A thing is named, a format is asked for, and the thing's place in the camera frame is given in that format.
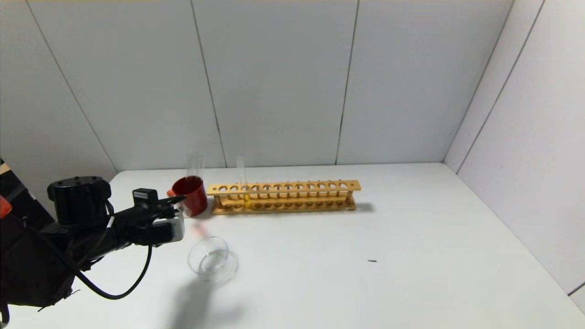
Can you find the clear glass bowl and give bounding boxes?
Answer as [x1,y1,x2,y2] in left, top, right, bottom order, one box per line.
[187,236,239,285]

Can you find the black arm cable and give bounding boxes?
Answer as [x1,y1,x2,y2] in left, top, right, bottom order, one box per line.
[69,242,153,300]

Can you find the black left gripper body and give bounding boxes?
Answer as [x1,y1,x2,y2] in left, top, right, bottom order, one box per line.
[112,188,162,232]

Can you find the test tube with yellow pigment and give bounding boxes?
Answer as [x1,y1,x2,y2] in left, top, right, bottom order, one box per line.
[235,157,252,209]

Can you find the red plastic cup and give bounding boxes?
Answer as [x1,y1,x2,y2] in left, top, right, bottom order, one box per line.
[172,176,208,217]

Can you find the wooden test tube rack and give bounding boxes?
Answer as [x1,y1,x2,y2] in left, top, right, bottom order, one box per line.
[207,180,362,215]

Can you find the test tube with red pigment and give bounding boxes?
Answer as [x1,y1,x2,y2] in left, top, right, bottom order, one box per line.
[166,191,192,218]

